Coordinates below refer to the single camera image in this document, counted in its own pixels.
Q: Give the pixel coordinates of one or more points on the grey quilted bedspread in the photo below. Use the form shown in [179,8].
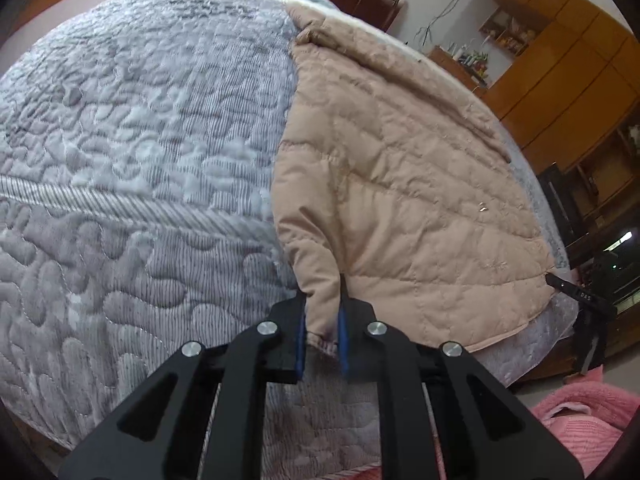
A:
[138,143]

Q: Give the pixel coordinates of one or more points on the pink fluffy cloth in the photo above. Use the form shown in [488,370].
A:
[588,416]

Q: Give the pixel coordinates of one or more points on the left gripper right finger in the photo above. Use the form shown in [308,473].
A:
[442,414]

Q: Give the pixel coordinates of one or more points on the black television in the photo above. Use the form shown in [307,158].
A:
[565,212]

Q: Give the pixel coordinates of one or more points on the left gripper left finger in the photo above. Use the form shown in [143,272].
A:
[201,414]

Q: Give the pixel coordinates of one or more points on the large wooden wardrobe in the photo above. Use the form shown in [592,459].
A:
[571,96]

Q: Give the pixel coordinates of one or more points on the beige quilted jacket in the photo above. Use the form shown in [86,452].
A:
[393,182]

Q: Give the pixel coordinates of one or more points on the wooden desk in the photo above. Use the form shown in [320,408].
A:
[467,77]

